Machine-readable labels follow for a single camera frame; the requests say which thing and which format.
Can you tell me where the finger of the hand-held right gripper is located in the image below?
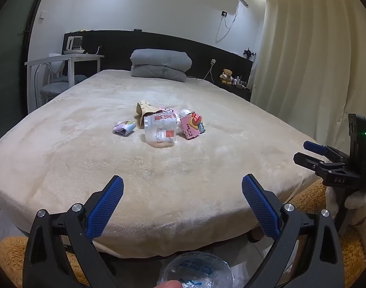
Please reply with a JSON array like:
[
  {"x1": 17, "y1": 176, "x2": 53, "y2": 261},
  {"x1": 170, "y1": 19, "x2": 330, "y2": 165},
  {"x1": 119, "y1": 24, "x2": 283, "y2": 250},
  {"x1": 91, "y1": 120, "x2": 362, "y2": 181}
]
[
  {"x1": 303, "y1": 140, "x2": 350, "y2": 163},
  {"x1": 293, "y1": 152, "x2": 347, "y2": 173}
]

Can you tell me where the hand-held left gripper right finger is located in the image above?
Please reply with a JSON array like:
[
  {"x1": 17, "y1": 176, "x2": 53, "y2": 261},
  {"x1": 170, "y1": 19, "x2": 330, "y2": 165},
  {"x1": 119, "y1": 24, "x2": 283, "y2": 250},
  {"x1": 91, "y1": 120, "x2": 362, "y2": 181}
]
[{"x1": 242, "y1": 174, "x2": 346, "y2": 288}]

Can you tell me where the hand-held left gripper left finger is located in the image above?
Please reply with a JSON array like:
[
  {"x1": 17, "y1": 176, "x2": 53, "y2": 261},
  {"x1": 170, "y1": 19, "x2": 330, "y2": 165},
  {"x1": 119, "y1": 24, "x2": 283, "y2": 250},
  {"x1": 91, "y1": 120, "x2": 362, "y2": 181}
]
[{"x1": 22, "y1": 175, "x2": 124, "y2": 288}]

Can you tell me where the floral purple wrapper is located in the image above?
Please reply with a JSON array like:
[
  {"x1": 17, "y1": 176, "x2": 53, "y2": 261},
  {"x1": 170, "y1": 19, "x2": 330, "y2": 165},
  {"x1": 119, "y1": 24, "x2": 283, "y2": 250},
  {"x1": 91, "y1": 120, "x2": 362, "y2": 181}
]
[{"x1": 112, "y1": 120, "x2": 136, "y2": 137}]

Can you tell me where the clear plastic bag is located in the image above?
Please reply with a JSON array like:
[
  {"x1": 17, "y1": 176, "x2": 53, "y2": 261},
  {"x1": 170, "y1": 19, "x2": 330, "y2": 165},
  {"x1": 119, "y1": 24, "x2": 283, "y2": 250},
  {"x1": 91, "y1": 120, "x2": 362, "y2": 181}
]
[{"x1": 157, "y1": 252, "x2": 234, "y2": 288}]

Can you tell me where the brown paper bag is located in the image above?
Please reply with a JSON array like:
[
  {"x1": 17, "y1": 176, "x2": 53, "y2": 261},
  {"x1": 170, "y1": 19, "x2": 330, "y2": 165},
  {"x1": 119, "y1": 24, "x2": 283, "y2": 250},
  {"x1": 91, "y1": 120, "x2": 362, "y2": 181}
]
[{"x1": 136, "y1": 100, "x2": 160, "y2": 126}]

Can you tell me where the pink snack packet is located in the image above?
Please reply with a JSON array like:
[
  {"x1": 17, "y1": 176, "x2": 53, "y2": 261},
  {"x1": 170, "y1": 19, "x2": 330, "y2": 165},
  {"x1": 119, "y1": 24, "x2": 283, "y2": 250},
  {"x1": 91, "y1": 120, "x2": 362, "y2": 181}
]
[{"x1": 180, "y1": 112, "x2": 207, "y2": 140}]

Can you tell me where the person's right hand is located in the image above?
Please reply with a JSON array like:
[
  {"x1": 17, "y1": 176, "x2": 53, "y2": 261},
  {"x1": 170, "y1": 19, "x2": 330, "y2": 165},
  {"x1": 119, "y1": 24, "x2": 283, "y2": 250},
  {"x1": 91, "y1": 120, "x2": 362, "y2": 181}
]
[{"x1": 325, "y1": 186, "x2": 366, "y2": 216}]

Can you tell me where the brown bed foot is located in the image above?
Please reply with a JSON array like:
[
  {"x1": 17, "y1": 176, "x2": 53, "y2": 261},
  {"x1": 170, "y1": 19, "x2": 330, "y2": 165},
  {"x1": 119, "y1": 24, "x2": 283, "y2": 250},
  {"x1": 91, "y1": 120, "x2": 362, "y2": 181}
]
[{"x1": 248, "y1": 227, "x2": 265, "y2": 243}]

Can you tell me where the person's right fluffy brown leg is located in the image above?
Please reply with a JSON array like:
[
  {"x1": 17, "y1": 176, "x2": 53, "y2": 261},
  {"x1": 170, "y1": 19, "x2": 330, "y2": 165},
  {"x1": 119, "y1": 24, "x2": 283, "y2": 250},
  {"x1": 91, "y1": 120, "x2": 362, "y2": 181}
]
[{"x1": 291, "y1": 180, "x2": 366, "y2": 288}]

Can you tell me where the person's fluffy brown leg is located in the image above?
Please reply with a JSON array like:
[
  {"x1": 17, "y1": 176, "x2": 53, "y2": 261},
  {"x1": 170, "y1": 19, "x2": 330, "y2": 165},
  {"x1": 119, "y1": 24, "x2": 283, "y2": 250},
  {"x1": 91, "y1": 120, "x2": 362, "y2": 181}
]
[
  {"x1": 291, "y1": 180, "x2": 366, "y2": 288},
  {"x1": 0, "y1": 235, "x2": 91, "y2": 288}
]

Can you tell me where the beige plush bed blanket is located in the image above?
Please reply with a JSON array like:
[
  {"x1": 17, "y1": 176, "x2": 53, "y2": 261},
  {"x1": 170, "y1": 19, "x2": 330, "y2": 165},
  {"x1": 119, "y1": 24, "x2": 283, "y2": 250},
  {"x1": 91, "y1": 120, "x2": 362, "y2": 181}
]
[{"x1": 0, "y1": 69, "x2": 324, "y2": 260}]

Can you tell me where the cream curtain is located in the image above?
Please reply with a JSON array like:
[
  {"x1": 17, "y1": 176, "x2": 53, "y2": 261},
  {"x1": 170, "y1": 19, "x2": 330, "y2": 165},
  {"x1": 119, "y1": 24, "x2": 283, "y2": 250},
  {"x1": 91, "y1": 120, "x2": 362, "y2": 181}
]
[{"x1": 250, "y1": 0, "x2": 366, "y2": 168}]

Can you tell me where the group of small toiletry bottles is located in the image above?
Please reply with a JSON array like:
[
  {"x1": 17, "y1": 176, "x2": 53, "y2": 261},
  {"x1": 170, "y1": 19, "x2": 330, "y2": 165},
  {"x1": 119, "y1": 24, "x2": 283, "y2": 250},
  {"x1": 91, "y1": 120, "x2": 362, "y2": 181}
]
[{"x1": 232, "y1": 76, "x2": 249, "y2": 89}]

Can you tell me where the person's left fluffy brown leg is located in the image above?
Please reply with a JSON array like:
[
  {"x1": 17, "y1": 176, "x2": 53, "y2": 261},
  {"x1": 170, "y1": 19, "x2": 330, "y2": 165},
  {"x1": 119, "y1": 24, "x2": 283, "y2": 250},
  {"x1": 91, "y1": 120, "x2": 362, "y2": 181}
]
[{"x1": 0, "y1": 235, "x2": 91, "y2": 288}]

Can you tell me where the brown teddy bear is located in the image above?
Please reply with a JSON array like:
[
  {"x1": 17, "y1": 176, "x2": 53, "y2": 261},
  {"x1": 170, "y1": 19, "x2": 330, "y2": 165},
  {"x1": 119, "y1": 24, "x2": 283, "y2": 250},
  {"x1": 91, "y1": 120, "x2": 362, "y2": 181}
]
[{"x1": 219, "y1": 68, "x2": 234, "y2": 85}]

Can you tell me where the clear chair with grey cushion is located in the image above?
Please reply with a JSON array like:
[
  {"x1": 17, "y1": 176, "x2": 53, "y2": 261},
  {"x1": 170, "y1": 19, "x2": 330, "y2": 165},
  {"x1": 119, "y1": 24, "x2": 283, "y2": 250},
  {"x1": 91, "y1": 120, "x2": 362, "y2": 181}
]
[{"x1": 34, "y1": 53, "x2": 70, "y2": 104}]

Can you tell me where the grey chair cushion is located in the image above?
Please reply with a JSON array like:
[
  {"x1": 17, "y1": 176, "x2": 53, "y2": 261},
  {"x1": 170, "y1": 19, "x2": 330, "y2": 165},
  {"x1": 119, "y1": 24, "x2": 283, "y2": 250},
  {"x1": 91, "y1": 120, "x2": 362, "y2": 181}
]
[{"x1": 55, "y1": 74, "x2": 88, "y2": 85}]

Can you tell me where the white table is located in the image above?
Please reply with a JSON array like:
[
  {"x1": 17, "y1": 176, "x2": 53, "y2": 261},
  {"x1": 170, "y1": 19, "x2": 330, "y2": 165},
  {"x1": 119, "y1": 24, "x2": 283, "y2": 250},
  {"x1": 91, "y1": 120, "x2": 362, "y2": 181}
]
[{"x1": 25, "y1": 54, "x2": 105, "y2": 114}]

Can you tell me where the folded grey duvet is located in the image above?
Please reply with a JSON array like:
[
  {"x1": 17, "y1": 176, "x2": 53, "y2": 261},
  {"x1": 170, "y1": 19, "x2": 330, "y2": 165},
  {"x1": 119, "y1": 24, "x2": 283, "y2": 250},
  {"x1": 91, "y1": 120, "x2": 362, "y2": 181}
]
[{"x1": 130, "y1": 48, "x2": 192, "y2": 82}]

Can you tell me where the black headboard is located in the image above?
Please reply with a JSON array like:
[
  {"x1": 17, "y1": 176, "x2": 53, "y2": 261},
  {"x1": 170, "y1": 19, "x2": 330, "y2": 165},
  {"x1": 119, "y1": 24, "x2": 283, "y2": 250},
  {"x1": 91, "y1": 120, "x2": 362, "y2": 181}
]
[{"x1": 63, "y1": 30, "x2": 253, "y2": 102}]

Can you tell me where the white electric kettle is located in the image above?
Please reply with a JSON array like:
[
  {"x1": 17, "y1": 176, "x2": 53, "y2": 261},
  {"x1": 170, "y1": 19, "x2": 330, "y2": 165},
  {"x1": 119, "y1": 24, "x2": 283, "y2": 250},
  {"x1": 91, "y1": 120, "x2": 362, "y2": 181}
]
[{"x1": 66, "y1": 36, "x2": 84, "y2": 51}]

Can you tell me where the dark sliding door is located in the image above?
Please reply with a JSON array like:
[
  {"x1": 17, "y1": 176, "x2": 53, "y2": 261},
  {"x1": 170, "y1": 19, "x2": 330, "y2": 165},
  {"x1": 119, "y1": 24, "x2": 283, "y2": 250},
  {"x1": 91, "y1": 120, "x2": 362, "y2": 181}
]
[{"x1": 0, "y1": 0, "x2": 51, "y2": 147}]

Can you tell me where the white power strip cable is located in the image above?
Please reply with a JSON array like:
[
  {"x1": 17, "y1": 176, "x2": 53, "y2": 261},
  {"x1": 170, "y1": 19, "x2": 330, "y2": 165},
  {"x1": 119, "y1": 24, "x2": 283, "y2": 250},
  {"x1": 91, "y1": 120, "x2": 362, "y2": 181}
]
[{"x1": 186, "y1": 64, "x2": 214, "y2": 81}]

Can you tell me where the white air conditioner cable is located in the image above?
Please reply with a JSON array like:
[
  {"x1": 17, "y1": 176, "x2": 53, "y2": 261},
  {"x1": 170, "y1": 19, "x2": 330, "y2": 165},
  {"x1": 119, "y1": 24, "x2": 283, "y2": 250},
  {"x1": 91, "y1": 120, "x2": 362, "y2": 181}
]
[{"x1": 216, "y1": 0, "x2": 240, "y2": 43}]

